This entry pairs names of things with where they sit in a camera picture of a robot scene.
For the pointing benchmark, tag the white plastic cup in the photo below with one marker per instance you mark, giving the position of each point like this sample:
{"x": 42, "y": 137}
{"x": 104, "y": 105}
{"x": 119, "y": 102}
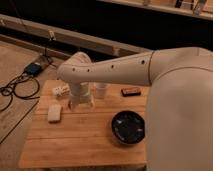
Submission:
{"x": 100, "y": 90}

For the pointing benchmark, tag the small white bottle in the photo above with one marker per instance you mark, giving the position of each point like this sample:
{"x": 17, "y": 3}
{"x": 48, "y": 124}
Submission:
{"x": 60, "y": 90}

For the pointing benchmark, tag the black rectangular box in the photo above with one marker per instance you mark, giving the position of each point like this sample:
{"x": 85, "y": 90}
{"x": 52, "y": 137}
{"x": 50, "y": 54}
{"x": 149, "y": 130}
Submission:
{"x": 126, "y": 92}

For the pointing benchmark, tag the white sponge block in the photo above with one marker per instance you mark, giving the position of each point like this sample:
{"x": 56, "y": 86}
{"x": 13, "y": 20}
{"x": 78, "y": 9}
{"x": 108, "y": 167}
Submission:
{"x": 54, "y": 113}

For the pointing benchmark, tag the black round bowl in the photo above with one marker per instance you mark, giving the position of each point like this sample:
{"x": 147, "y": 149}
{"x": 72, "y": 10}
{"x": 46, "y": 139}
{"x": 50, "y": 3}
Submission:
{"x": 128, "y": 127}

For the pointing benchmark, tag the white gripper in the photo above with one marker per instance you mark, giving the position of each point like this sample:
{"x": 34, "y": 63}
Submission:
{"x": 80, "y": 93}

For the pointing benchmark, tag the black power adapter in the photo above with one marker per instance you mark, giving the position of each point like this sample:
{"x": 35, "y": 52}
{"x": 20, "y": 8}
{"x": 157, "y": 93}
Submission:
{"x": 33, "y": 69}

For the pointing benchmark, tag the wooden board table top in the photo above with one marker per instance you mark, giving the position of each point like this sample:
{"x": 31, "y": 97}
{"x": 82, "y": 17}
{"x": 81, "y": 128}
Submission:
{"x": 82, "y": 137}

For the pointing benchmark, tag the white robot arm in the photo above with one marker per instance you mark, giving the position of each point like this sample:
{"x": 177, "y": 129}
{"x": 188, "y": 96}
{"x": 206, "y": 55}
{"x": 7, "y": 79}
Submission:
{"x": 179, "y": 109}

